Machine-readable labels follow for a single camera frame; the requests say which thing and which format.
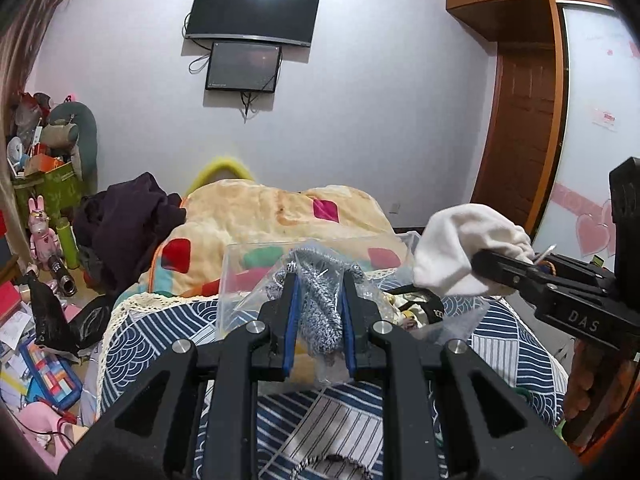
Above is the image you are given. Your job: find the black flashlight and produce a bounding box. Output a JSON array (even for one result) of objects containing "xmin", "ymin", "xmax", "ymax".
[{"xmin": 47, "ymin": 255, "xmax": 79, "ymax": 298}]

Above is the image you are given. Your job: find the brown wooden overhead cabinet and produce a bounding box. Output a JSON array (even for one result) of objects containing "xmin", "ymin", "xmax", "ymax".
[{"xmin": 445, "ymin": 0, "xmax": 615, "ymax": 52}]

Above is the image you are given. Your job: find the black plastic bag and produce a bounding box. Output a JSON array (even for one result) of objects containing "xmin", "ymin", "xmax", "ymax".
[{"xmin": 26, "ymin": 276, "xmax": 115, "ymax": 357}]

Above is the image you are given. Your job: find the pink cloth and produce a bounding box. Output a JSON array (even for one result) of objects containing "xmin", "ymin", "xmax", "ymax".
[{"xmin": 14, "ymin": 402, "xmax": 81, "ymax": 471}]

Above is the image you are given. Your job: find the person's right hand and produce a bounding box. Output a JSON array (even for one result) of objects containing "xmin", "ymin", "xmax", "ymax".
[{"xmin": 564, "ymin": 336, "xmax": 625, "ymax": 448}]

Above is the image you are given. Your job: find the colourful checkered pencil case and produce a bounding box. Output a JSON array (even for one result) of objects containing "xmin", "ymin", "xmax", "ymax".
[{"xmin": 19, "ymin": 342, "xmax": 85, "ymax": 407}]

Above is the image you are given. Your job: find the blue wave patterned bedsheet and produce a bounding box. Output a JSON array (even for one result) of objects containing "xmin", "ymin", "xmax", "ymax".
[{"xmin": 98, "ymin": 232, "xmax": 571, "ymax": 480}]

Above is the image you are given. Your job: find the grey knitted sock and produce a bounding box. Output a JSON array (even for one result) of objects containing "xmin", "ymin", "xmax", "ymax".
[{"xmin": 266, "ymin": 247, "xmax": 367, "ymax": 361}]

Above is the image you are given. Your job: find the yellow patchwork fleece blanket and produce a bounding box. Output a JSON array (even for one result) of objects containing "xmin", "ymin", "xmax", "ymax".
[{"xmin": 146, "ymin": 180, "xmax": 415, "ymax": 301}]

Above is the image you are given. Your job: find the pink rabbit figure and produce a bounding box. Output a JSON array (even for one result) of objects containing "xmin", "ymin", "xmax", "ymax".
[{"xmin": 27, "ymin": 197, "xmax": 61, "ymax": 267}]

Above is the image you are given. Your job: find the clear plastic bag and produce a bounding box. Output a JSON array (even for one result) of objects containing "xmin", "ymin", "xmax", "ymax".
[{"xmin": 252, "ymin": 246, "xmax": 488, "ymax": 388}]

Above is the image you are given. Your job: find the grey striped cloth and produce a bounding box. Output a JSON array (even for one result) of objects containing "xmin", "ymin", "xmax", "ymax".
[{"xmin": 254, "ymin": 383, "xmax": 446, "ymax": 480}]

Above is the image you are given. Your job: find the white sliding wardrobe door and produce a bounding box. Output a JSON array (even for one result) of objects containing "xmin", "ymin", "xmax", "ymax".
[{"xmin": 531, "ymin": 2, "xmax": 636, "ymax": 271}]

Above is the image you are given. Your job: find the small white fan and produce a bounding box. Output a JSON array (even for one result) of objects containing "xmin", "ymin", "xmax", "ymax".
[{"xmin": 6, "ymin": 139, "xmax": 27, "ymax": 179}]

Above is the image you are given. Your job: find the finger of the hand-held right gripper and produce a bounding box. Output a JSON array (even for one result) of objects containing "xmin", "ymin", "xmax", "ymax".
[{"xmin": 472, "ymin": 249, "xmax": 556, "ymax": 297}]

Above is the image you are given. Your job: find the wall mounted black television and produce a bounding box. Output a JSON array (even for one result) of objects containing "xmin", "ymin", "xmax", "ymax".
[{"xmin": 184, "ymin": 0, "xmax": 322, "ymax": 48}]

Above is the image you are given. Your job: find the white sock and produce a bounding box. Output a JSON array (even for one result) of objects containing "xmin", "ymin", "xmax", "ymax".
[{"xmin": 413, "ymin": 203, "xmax": 534, "ymax": 298}]

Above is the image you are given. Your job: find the black printed pouch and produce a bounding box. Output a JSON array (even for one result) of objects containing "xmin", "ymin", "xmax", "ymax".
[{"xmin": 385, "ymin": 284, "xmax": 447, "ymax": 328}]

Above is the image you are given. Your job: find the green bottle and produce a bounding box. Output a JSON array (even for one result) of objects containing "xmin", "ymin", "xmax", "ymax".
[{"xmin": 56, "ymin": 217, "xmax": 81, "ymax": 271}]

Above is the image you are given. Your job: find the clear plastic storage box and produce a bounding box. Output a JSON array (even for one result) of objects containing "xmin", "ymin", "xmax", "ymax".
[{"xmin": 216, "ymin": 231, "xmax": 422, "ymax": 347}]

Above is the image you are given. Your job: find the dark purple clothing pile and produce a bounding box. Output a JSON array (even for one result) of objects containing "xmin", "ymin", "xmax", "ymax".
[{"xmin": 73, "ymin": 172, "xmax": 188, "ymax": 297}]

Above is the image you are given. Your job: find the green cardboard box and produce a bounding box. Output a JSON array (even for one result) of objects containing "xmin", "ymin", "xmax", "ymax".
[{"xmin": 12, "ymin": 159, "xmax": 85, "ymax": 226}]

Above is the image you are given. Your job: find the yellow plush pillow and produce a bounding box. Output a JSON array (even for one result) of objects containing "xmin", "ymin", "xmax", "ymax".
[{"xmin": 182, "ymin": 156, "xmax": 257, "ymax": 197}]

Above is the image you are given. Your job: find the brown wooden door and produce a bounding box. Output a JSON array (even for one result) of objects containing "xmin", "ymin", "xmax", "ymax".
[{"xmin": 471, "ymin": 48, "xmax": 557, "ymax": 231}]

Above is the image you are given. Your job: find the grey plush toy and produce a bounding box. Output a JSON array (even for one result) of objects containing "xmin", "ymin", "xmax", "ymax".
[{"xmin": 41, "ymin": 102, "xmax": 99, "ymax": 196}]

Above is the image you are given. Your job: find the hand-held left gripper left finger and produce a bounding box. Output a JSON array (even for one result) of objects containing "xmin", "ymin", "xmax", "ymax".
[{"xmin": 57, "ymin": 274, "xmax": 302, "ymax": 480}]

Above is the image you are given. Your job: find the small black wall monitor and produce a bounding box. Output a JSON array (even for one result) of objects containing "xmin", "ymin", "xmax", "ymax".
[{"xmin": 205, "ymin": 41, "xmax": 283, "ymax": 94}]

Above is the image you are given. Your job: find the red box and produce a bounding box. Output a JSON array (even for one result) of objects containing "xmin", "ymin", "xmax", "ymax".
[{"xmin": 0, "ymin": 280, "xmax": 23, "ymax": 328}]

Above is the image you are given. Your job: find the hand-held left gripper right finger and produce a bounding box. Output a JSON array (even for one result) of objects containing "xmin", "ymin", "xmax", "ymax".
[{"xmin": 342, "ymin": 275, "xmax": 585, "ymax": 480}]

